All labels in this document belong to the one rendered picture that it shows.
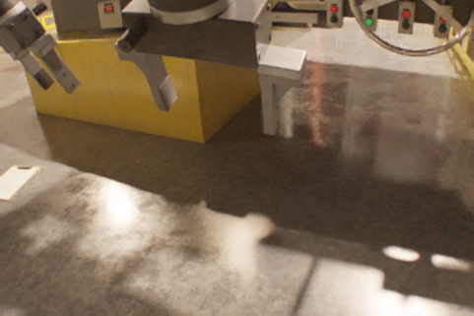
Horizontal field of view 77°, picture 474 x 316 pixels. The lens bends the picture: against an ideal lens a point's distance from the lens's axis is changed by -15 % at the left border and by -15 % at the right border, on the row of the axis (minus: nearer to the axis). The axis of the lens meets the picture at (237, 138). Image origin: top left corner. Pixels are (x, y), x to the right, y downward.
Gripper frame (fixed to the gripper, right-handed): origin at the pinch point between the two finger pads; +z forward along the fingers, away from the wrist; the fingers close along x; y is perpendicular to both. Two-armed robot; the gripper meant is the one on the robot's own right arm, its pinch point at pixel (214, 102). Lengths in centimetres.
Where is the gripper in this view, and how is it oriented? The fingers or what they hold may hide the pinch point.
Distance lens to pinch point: 39.5
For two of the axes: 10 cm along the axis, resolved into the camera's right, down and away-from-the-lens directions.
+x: 9.3, 2.1, -2.9
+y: -3.4, 7.6, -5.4
